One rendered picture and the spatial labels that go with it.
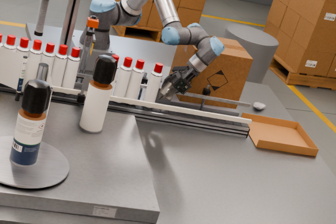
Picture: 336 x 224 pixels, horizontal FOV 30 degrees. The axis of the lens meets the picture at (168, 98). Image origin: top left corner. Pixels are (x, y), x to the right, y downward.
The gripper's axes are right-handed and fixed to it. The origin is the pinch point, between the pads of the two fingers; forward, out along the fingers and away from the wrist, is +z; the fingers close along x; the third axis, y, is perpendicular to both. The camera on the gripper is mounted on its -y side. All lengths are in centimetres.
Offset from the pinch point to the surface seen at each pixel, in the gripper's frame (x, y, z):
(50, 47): -51, 2, 13
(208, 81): 20.3, -17.9, -16.0
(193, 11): 123, -346, -6
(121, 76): -20.7, 2.7, 3.5
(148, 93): -6.2, 2.6, 1.8
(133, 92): -11.6, 2.9, 5.7
